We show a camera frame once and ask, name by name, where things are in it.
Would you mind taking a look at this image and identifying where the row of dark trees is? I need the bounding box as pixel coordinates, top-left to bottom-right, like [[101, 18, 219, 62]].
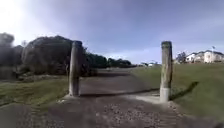
[[83, 52, 138, 70]]

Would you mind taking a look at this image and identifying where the grey gravel path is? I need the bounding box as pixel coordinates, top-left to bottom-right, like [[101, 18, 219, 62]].
[[0, 68, 224, 128]]

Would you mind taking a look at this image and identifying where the large dark rock outcrop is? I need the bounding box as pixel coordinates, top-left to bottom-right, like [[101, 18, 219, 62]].
[[20, 35, 75, 76]]

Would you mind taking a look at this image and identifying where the green grass verge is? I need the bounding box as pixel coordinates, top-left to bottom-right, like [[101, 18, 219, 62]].
[[0, 74, 70, 108]]

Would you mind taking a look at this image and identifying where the green grass slope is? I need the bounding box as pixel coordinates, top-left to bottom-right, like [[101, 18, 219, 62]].
[[131, 62, 224, 122]]

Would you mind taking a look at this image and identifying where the white building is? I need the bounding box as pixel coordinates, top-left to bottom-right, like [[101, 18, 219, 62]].
[[184, 49, 224, 64]]

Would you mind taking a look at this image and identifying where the weathered wooden post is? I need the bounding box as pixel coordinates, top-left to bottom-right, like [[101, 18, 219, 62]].
[[159, 40, 174, 103], [68, 40, 84, 98]]

